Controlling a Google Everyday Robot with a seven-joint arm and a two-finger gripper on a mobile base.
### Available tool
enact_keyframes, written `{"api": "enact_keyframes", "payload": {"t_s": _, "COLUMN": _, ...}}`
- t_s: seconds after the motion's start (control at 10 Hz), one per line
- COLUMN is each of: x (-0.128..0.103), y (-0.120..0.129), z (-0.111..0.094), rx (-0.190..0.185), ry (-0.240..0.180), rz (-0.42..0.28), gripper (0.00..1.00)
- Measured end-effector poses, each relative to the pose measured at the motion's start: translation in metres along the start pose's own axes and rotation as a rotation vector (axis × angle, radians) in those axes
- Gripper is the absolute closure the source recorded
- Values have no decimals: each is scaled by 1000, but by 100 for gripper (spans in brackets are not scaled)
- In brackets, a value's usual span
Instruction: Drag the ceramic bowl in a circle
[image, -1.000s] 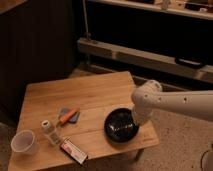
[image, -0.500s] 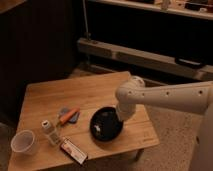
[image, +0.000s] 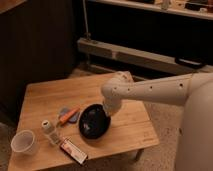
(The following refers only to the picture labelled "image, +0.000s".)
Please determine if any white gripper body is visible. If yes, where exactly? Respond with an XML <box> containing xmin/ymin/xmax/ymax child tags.
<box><xmin>103</xmin><ymin>99</ymin><xmax>122</xmax><ymax>116</ymax></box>

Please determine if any black ceramic bowl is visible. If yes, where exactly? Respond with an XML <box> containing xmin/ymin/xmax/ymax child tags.
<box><xmin>79</xmin><ymin>104</ymin><xmax>111</xmax><ymax>139</ymax></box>

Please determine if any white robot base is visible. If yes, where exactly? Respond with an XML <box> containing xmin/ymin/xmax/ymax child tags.
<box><xmin>174</xmin><ymin>73</ymin><xmax>213</xmax><ymax>171</ymax></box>

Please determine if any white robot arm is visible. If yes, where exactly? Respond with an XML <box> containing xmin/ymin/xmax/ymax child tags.
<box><xmin>101</xmin><ymin>71</ymin><xmax>213</xmax><ymax>116</ymax></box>

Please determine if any orange carrot toy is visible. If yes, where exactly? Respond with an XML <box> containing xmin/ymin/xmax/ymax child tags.
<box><xmin>56</xmin><ymin>107</ymin><xmax>81</xmax><ymax>126</ymax></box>

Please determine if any blue sponge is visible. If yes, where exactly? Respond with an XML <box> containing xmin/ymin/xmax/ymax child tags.
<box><xmin>58</xmin><ymin>106</ymin><xmax>81</xmax><ymax>125</ymax></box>

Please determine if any grey metal shelf beam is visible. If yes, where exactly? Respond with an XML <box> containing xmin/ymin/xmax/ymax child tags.
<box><xmin>77</xmin><ymin>38</ymin><xmax>213</xmax><ymax>75</ymax></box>

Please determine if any red and black box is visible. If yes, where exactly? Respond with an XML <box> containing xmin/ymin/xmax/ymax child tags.
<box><xmin>60</xmin><ymin>139</ymin><xmax>88</xmax><ymax>165</ymax></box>

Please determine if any wooden table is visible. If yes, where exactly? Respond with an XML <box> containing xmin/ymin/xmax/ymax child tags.
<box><xmin>8</xmin><ymin>74</ymin><xmax>159</xmax><ymax>171</ymax></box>

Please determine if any clear spice shaker bottle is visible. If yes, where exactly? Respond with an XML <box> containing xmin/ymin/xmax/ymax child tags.
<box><xmin>41</xmin><ymin>120</ymin><xmax>61</xmax><ymax>145</ymax></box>

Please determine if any metal pole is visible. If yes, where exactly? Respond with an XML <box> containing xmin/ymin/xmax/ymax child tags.
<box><xmin>82</xmin><ymin>0</ymin><xmax>91</xmax><ymax>40</ymax></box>

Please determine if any translucent plastic cup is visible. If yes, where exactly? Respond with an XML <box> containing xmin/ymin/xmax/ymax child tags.
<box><xmin>11</xmin><ymin>130</ymin><xmax>37</xmax><ymax>155</ymax></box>

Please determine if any black handle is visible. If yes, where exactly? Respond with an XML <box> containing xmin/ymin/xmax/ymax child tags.
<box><xmin>175</xmin><ymin>58</ymin><xmax>206</xmax><ymax>69</ymax></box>

